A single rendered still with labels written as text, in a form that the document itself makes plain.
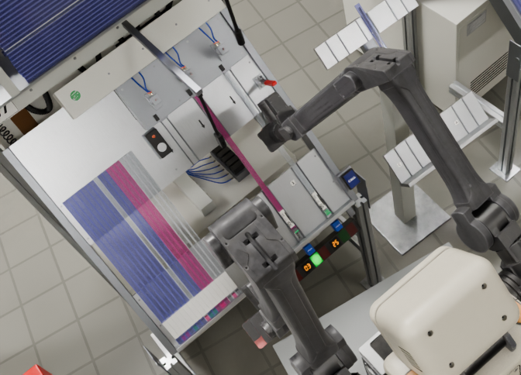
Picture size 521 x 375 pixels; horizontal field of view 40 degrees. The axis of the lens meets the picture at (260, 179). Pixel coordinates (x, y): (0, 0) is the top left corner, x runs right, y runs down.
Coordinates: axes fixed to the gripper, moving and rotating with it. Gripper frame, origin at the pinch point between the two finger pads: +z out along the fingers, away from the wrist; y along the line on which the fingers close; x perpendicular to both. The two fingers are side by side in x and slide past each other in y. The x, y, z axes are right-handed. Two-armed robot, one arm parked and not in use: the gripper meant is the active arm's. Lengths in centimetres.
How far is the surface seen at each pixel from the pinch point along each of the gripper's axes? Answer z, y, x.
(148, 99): -8.7, 22.1, -28.0
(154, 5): -10.9, 5.9, -45.7
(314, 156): 2.5, -6.8, 13.4
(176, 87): -7.8, 14.2, -26.1
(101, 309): 106, 75, 22
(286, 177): 2.5, 3.5, 12.8
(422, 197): 68, -51, 66
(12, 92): -19, 47, -48
